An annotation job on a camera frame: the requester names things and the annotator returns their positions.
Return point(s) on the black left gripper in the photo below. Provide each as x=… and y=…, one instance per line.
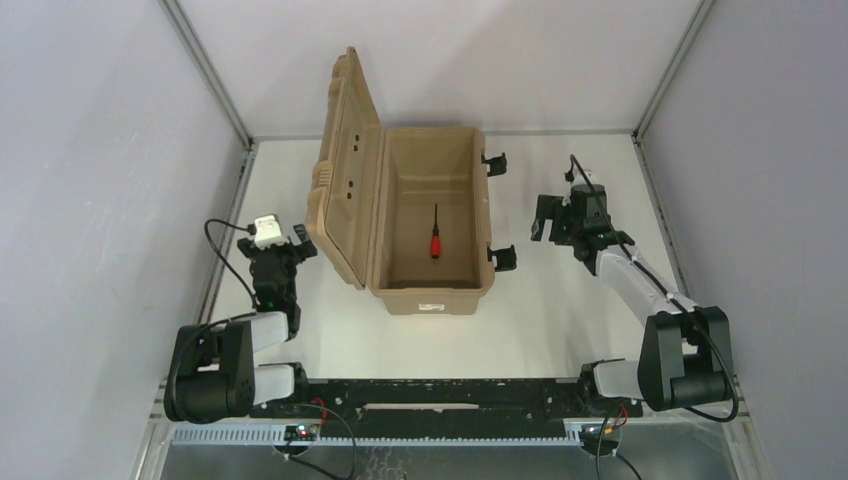
x=275, y=251

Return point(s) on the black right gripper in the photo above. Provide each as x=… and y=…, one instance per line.
x=558, y=216

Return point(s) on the red handled black screwdriver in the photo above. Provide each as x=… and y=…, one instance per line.
x=435, y=242

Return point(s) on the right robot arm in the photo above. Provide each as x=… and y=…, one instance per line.
x=685, y=359

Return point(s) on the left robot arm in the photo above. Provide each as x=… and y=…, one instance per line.
x=213, y=373

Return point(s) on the tan plastic storage bin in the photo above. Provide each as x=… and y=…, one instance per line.
x=370, y=207

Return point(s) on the left electronics board with leds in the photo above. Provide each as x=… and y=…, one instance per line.
x=301, y=433

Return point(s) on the right electronics board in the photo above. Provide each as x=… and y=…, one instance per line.
x=595, y=441

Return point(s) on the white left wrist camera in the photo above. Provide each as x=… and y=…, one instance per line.
x=269, y=228

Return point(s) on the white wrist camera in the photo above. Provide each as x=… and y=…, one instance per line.
x=583, y=181
x=269, y=228

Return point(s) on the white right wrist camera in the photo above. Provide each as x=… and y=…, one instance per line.
x=583, y=181

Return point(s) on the aluminium frame left rail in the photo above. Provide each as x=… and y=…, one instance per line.
x=231, y=147

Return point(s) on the aluminium frame rail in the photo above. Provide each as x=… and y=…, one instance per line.
x=231, y=147
x=672, y=68

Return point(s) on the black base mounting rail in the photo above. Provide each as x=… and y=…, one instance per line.
x=452, y=410

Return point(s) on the aluminium frame right rail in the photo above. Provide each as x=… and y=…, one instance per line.
x=672, y=68

